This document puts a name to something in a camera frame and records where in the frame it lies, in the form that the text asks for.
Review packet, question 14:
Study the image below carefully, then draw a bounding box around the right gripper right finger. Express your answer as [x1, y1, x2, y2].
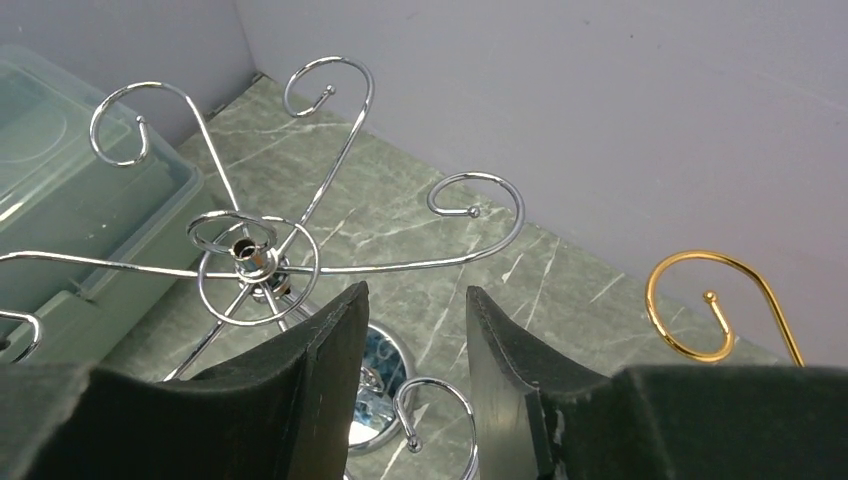
[466, 286, 847, 479]

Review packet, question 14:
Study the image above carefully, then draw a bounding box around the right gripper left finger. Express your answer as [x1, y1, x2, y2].
[1, 282, 369, 479]

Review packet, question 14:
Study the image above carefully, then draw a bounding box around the clear plastic storage box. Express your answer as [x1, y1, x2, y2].
[1, 44, 214, 363]

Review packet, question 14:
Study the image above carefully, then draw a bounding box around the gold wire glass rack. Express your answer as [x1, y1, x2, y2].
[643, 249, 806, 367]

